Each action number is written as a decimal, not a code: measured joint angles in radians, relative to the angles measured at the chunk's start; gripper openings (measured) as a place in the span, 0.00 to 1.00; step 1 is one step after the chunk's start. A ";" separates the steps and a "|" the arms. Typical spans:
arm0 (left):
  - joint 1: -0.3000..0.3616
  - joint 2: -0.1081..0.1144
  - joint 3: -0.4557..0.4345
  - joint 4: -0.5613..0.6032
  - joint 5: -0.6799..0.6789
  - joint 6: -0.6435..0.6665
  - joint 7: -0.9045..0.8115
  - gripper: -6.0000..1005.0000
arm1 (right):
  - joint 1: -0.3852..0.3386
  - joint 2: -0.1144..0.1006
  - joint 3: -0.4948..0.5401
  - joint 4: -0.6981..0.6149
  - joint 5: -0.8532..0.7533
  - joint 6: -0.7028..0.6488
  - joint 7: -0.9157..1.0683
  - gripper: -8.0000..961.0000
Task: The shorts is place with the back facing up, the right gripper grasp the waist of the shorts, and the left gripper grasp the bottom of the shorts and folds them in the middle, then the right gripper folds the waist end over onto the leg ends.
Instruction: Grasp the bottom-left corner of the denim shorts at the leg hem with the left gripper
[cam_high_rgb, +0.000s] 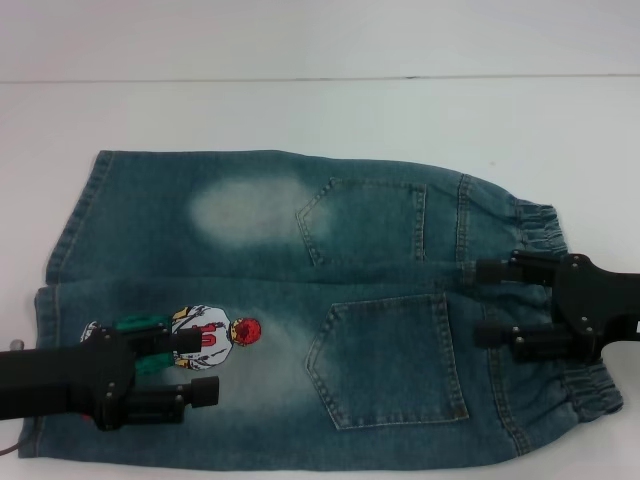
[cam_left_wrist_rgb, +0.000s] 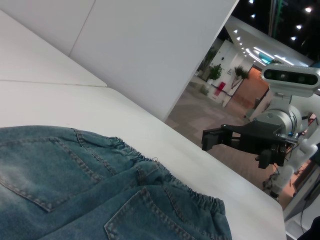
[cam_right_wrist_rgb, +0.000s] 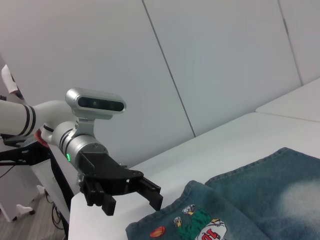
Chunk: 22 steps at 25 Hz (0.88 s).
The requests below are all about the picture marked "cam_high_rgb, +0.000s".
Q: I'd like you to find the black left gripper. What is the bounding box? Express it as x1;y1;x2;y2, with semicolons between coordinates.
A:
0;323;220;432

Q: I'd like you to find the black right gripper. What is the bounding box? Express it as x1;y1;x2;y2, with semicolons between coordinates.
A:
472;251;640;364

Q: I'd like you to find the blue denim shorts basketball print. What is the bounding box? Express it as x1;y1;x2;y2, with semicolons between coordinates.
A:
18;148;626;459

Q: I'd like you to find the thin dark cable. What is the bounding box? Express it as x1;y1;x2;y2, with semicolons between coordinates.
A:
0;422;41;457

